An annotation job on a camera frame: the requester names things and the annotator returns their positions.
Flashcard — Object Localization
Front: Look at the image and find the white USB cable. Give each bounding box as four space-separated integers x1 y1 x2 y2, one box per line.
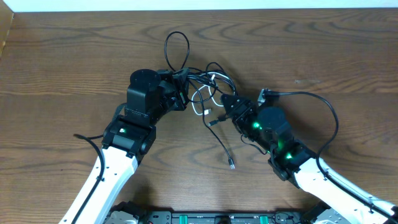
190 72 225 116

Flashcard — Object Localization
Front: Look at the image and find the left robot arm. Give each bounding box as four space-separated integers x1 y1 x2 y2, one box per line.
61 68 189 223

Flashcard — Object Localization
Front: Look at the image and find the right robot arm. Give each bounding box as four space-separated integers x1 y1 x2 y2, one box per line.
221 94 397 223

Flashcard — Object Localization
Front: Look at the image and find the right black camera cable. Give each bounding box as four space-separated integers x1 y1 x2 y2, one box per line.
264 89 398 218

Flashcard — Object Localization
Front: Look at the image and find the black camera cable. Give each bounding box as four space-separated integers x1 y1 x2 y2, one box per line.
264 89 398 218
70 133 106 224

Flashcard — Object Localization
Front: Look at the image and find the left black camera cable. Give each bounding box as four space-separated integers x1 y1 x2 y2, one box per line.
70 133 106 224

